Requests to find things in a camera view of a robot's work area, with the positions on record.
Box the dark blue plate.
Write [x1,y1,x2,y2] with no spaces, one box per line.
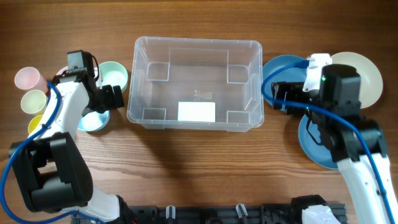
[298,115,338,170]
[261,55,310,112]

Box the light blue plastic bowl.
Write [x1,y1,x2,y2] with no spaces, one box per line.
[77,111,110,132]

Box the cream plastic plate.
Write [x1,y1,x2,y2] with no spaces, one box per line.
[331,52,383,109]

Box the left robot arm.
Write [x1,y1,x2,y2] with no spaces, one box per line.
[1,50,139,223]

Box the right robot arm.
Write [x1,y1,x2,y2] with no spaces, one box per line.
[264,64,397,223]

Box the clear plastic storage container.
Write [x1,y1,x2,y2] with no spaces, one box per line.
[127,36,264,132]

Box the mint green plastic bowl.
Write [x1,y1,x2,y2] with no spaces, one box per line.
[99,61,128,92]

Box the pink plastic bowl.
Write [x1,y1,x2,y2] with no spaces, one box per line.
[56,66,68,75]

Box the pale green plastic cup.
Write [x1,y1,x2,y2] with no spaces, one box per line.
[21,90,47,116]

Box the yellow plastic cup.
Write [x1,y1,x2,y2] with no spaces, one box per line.
[28,115,42,134]

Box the pink plastic cup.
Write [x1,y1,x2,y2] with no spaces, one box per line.
[14,67,48,94]

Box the right blue cable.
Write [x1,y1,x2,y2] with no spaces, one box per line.
[261,59,398,224]

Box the blue cable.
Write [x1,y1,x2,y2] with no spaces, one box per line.
[261,59,398,224]
[0,81,106,224]

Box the left blue cable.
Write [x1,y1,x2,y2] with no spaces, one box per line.
[0,81,106,224]

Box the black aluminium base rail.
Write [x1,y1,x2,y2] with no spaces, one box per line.
[70,203,346,224]

